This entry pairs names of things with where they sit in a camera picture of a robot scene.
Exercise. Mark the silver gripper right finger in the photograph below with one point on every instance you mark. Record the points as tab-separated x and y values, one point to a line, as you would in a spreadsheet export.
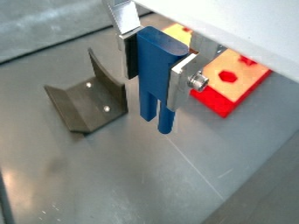
187	71

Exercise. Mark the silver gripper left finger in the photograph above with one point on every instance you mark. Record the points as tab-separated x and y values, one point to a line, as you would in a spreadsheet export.
124	18

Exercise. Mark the blue two-legged peg block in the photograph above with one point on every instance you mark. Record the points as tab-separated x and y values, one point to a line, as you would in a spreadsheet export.
159	51

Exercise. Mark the red shape-sorting board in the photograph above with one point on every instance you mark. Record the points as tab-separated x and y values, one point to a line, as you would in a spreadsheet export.
233	76

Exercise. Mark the dark grey curved block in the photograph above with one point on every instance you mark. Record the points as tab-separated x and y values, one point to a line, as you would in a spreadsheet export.
93	103

